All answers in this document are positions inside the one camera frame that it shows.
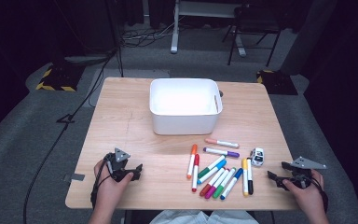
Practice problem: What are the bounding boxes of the right hand-held gripper cable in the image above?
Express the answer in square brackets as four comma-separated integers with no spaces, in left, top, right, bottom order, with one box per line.
[310,178,329,213]

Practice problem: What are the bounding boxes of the left hand-held gripper cable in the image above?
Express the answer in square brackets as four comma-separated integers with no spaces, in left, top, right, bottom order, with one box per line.
[90,155,113,209]

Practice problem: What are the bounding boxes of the black chair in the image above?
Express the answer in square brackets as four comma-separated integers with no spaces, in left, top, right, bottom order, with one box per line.
[222,4,282,68]

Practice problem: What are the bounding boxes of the grey curtain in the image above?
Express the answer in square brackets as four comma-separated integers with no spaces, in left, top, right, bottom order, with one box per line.
[279,0,338,76]

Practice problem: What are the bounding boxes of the black stand pole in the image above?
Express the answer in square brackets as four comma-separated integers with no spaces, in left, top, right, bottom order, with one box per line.
[113,0,125,78]

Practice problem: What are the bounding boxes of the black marker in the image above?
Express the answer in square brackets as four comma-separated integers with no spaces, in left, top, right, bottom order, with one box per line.
[246,157,255,196]

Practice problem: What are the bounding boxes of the white toy car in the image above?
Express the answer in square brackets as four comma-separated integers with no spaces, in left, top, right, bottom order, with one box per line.
[250,147,266,167]

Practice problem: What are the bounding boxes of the light blue marker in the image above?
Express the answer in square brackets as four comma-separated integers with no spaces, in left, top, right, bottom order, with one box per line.
[197,159,227,185]

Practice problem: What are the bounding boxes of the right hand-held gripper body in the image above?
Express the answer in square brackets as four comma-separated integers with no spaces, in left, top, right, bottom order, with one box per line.
[287,156,327,189]

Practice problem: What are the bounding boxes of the white plastic bin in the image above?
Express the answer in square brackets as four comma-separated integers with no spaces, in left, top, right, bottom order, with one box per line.
[149,77,224,136]

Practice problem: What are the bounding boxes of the brown marker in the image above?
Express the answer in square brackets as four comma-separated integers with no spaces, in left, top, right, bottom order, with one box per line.
[199,167,227,197]

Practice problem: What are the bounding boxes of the dark green marker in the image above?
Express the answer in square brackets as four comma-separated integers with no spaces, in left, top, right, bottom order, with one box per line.
[198,154,227,179]

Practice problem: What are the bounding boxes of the thick black floor cable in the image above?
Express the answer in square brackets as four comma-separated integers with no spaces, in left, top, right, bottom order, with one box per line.
[22,46,119,224]

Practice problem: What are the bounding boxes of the magenta marker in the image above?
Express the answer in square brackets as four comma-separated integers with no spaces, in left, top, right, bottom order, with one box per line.
[204,168,231,200]

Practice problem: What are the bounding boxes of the white desk frame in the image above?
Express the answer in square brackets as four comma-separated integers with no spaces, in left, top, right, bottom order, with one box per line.
[170,0,248,58]

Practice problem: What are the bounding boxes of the black floor cable clip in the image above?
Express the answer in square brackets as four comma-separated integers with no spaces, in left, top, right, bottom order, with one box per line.
[56,114,76,124]

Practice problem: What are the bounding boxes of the person's right hand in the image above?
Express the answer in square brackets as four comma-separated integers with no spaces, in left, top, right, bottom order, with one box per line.
[282,170,328,216]

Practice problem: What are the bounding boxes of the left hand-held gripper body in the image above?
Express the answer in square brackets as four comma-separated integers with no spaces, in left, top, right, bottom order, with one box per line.
[103,147,137,183]

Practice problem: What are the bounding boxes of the person's light trousers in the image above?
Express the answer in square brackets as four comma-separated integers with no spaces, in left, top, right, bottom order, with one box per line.
[148,209,260,224]

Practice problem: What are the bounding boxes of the black yellow striped base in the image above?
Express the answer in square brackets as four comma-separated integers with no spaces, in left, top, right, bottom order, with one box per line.
[255,69,298,96]
[35,63,85,92]

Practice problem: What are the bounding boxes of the red marker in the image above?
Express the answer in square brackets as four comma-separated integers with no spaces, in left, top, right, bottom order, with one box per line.
[191,153,200,193]

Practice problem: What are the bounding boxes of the grey metal table bracket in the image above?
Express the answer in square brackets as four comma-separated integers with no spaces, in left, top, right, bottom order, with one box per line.
[62,173,86,183]

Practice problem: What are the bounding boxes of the purple marker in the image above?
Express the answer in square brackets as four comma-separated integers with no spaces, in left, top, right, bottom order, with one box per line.
[202,147,241,159]

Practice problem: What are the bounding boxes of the peach marker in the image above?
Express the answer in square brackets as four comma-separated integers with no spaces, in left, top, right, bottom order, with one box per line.
[204,137,241,149]

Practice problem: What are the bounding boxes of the person's left hand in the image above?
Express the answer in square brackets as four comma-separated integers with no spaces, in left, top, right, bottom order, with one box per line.
[93,160,134,208]

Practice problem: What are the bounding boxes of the bundle of floor cables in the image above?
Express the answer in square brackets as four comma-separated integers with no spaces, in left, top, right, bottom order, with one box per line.
[119,18,181,48]

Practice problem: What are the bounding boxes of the hand-held gripper cable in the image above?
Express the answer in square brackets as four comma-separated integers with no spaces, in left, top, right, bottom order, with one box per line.
[310,178,329,213]
[90,155,113,209]

